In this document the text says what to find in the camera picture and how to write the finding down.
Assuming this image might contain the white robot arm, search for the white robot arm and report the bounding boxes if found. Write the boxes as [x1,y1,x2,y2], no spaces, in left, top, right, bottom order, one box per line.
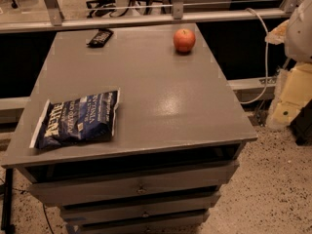
[265,0,312,130]

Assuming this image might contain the black stand leg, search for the black stand leg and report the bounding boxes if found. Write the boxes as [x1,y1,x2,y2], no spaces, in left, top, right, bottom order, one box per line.
[0,169,15,234]

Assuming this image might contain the metal railing frame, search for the metal railing frame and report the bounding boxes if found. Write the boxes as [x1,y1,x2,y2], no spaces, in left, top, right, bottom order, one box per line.
[0,0,303,34]

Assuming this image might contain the blue Kettle chip bag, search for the blue Kettle chip bag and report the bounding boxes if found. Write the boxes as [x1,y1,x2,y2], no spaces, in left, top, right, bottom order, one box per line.
[29,90,120,149]

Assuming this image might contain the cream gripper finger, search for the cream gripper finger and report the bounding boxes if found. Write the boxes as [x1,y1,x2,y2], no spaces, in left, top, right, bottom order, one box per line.
[266,62,312,130]
[265,19,289,45]

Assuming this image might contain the red apple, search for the red apple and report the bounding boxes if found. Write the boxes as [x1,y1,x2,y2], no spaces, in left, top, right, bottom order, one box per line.
[174,28,196,53]

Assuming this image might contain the grey drawer cabinet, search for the grey drawer cabinet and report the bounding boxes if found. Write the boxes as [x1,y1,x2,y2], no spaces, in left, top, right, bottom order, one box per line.
[3,25,256,234]

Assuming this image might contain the dark snack bar wrapper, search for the dark snack bar wrapper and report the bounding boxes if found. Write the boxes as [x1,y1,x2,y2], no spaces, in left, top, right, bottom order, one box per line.
[87,29,114,48]

